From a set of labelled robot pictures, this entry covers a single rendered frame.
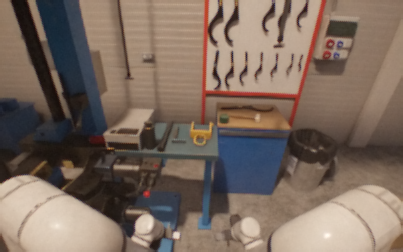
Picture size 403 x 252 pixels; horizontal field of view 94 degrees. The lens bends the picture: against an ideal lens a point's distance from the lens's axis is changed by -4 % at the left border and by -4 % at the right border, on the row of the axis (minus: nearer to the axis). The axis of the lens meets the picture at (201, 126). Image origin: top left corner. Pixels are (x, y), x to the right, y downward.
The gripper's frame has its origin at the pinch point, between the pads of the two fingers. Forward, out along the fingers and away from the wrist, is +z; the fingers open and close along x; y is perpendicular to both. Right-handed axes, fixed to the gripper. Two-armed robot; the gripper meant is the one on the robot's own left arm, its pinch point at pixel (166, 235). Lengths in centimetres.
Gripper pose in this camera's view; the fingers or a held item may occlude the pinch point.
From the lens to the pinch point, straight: 130.0
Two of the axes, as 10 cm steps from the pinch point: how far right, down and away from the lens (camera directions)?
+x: -9.8, -0.1, 2.0
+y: 1.2, -8.0, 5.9
